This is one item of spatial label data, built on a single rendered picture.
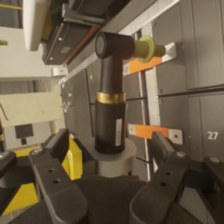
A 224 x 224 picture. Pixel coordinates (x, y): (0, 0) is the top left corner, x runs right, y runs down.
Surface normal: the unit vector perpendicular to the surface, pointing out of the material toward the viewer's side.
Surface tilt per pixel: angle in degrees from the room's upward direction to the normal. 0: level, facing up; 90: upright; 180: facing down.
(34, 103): 90
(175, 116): 0
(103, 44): 0
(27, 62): 90
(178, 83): 0
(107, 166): 56
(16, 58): 90
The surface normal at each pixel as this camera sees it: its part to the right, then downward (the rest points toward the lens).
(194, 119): -0.86, 0.12
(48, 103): 0.49, 0.00
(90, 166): 0.50, 0.26
